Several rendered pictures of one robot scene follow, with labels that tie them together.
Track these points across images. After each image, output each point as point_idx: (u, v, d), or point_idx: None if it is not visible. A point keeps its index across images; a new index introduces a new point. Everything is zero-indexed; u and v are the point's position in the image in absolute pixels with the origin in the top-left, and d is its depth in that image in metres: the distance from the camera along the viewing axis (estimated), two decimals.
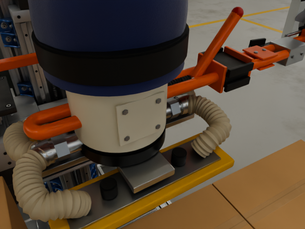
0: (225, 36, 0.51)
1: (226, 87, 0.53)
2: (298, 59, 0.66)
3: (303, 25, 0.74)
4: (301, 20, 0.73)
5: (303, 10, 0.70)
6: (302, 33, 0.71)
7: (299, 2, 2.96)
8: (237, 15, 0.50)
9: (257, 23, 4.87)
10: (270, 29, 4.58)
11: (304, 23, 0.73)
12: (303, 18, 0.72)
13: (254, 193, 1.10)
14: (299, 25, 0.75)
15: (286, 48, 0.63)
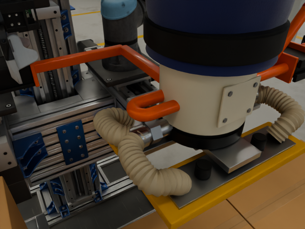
0: (297, 29, 0.54)
1: (296, 77, 0.56)
2: None
3: None
4: None
5: None
6: None
7: (299, 2, 2.96)
8: None
9: None
10: None
11: None
12: None
13: (254, 193, 1.10)
14: None
15: None
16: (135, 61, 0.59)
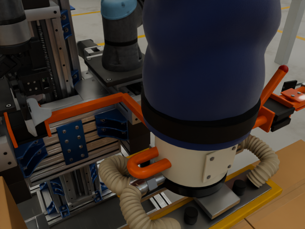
0: (273, 88, 0.63)
1: (273, 127, 0.65)
2: None
3: None
4: None
5: None
6: None
7: (299, 2, 2.96)
8: (284, 72, 0.62)
9: None
10: None
11: None
12: None
13: None
14: None
15: None
16: (135, 111, 0.68)
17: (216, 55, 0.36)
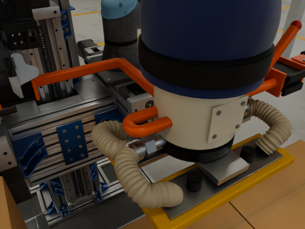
0: (285, 46, 0.57)
1: (284, 91, 0.59)
2: None
3: None
4: None
5: None
6: None
7: (299, 2, 2.96)
8: (297, 27, 0.56)
9: None
10: None
11: None
12: None
13: (254, 193, 1.10)
14: None
15: None
16: (132, 75, 0.62)
17: None
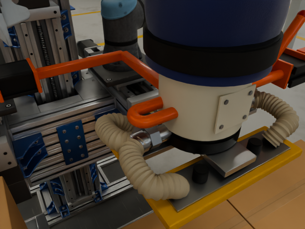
0: (292, 37, 0.56)
1: (291, 82, 0.58)
2: None
3: None
4: None
5: None
6: None
7: (299, 2, 2.96)
8: (303, 17, 0.55)
9: None
10: None
11: None
12: None
13: (254, 193, 1.10)
14: None
15: None
16: (135, 67, 0.61)
17: None
